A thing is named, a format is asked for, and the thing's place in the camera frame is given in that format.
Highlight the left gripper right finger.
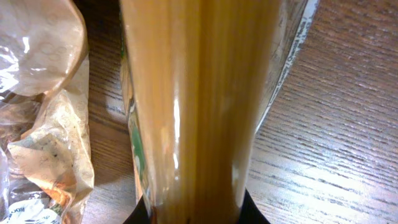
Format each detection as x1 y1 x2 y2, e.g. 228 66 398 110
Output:
238 190 271 224

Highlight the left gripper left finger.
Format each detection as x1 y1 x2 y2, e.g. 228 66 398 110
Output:
123 196 151 224

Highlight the beige pastry bag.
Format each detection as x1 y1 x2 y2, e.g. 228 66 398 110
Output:
1 0 95 224

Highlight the San Remo spaghetti pack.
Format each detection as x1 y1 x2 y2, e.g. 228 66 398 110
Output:
119 0 318 224

